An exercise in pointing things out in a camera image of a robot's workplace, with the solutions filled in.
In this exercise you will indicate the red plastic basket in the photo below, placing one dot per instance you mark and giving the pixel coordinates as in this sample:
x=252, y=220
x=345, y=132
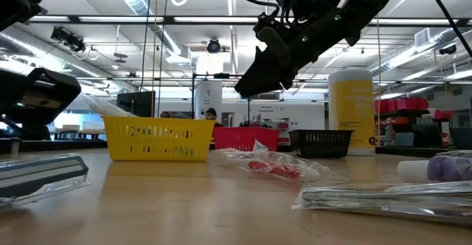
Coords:
x=239, y=138

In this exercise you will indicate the small grey post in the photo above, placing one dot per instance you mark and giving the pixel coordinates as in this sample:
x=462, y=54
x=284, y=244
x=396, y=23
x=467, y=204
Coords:
x=15, y=147

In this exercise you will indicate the blue disposable razor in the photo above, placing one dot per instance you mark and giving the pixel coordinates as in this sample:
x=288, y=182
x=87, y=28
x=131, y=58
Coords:
x=40, y=175

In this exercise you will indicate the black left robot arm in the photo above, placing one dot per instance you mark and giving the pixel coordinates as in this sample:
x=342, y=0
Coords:
x=14, y=1

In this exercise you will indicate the black monitor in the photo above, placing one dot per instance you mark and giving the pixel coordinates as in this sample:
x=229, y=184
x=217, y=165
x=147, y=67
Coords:
x=136, y=105

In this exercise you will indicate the clear bags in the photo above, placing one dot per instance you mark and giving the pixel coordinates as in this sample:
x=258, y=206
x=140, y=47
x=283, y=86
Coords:
x=105, y=108

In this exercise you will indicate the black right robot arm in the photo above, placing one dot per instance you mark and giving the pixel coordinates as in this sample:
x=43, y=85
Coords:
x=361, y=1

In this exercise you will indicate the silver foil packet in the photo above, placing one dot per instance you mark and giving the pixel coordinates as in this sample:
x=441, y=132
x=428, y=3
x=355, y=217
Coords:
x=387, y=200

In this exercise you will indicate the black ceiling camera cluster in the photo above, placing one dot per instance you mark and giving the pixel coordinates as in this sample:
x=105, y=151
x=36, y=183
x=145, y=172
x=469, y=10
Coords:
x=68, y=38

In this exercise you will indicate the black frame stand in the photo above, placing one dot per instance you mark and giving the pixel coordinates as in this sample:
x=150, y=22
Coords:
x=221, y=76

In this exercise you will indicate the yellow plastic basket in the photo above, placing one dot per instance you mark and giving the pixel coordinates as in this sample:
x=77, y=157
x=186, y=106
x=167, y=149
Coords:
x=158, y=122

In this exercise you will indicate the blue storage bin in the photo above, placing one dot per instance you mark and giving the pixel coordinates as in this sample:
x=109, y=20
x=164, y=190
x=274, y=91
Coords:
x=461, y=138

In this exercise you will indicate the black overhead camera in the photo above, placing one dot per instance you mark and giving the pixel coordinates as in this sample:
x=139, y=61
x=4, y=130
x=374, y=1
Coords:
x=214, y=46

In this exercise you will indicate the wrapped red toothbrush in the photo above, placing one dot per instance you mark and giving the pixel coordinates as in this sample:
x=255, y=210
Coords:
x=280, y=169

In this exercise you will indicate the black aluminium rig frame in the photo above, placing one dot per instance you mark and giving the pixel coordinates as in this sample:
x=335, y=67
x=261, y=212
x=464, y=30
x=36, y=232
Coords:
x=265, y=20

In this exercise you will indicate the silver ceiling duct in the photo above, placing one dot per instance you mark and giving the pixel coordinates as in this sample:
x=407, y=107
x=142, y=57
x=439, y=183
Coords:
x=44, y=53
x=136, y=1
x=402, y=57

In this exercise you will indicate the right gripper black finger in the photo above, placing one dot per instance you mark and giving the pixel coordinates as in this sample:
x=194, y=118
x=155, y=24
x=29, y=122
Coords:
x=265, y=75

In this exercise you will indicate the person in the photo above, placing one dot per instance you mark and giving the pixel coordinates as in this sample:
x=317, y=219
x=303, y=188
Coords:
x=212, y=115
x=164, y=115

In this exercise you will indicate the yellow wipes canister white lid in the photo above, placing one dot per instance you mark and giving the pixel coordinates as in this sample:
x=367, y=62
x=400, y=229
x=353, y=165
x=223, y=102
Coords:
x=352, y=108

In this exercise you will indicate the black plastic basket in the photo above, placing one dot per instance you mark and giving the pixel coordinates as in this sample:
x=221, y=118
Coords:
x=321, y=131

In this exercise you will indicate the red storage bin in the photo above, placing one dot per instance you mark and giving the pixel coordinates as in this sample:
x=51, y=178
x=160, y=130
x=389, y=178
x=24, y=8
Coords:
x=442, y=114
x=385, y=106
x=406, y=104
x=423, y=103

